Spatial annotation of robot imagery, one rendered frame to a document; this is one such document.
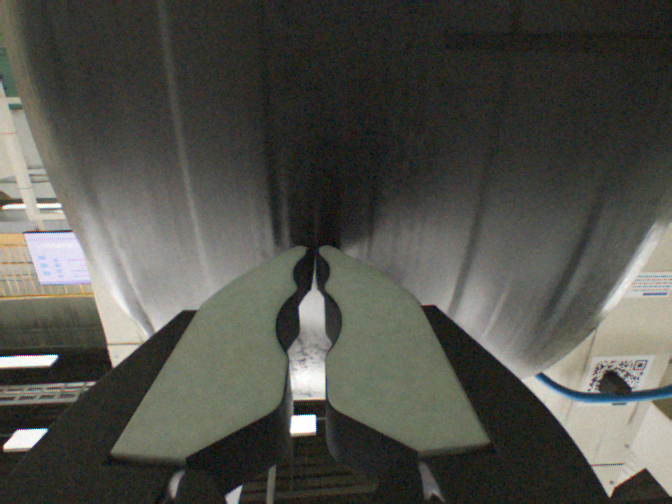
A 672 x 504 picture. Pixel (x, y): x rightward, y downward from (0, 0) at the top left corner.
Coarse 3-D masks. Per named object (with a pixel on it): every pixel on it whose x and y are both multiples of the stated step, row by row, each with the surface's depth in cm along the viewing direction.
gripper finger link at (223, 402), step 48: (240, 288) 10; (288, 288) 10; (192, 336) 8; (240, 336) 8; (288, 336) 10; (192, 384) 7; (240, 384) 7; (288, 384) 8; (144, 432) 6; (192, 432) 6; (240, 432) 6; (288, 432) 7; (240, 480) 7
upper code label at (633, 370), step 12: (600, 360) 43; (612, 360) 43; (624, 360) 43; (636, 360) 43; (648, 360) 43; (588, 372) 43; (600, 372) 43; (612, 372) 44; (624, 372) 44; (636, 372) 44; (588, 384) 44; (636, 384) 44
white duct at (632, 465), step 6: (630, 450) 91; (630, 456) 91; (630, 462) 91; (636, 462) 91; (624, 468) 91; (630, 468) 91; (636, 468) 91; (624, 474) 92; (630, 474) 92; (618, 480) 93; (624, 480) 93
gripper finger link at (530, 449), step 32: (448, 320) 9; (448, 352) 8; (480, 352) 8; (480, 384) 7; (512, 384) 7; (480, 416) 7; (512, 416) 7; (544, 416) 7; (512, 448) 6; (544, 448) 6; (576, 448) 6; (448, 480) 6; (480, 480) 6; (512, 480) 6; (544, 480) 6; (576, 480) 6
